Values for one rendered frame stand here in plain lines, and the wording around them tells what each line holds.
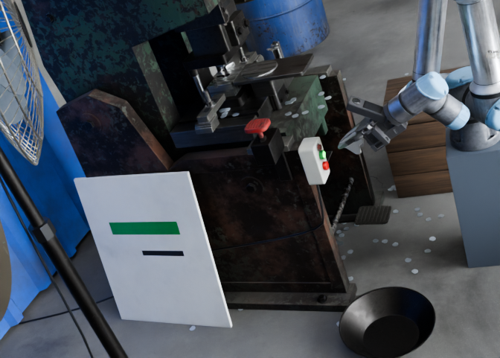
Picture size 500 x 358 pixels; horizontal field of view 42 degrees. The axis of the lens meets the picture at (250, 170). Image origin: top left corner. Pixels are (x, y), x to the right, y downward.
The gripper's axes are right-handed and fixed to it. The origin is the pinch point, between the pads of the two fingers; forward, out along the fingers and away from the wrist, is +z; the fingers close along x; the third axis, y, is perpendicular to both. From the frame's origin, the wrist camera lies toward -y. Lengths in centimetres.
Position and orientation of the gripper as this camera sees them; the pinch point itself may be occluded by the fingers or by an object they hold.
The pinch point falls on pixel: (339, 144)
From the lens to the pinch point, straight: 194.3
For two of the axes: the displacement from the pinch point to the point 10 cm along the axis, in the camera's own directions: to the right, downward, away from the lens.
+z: -6.1, 4.7, 6.3
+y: 7.2, 6.7, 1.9
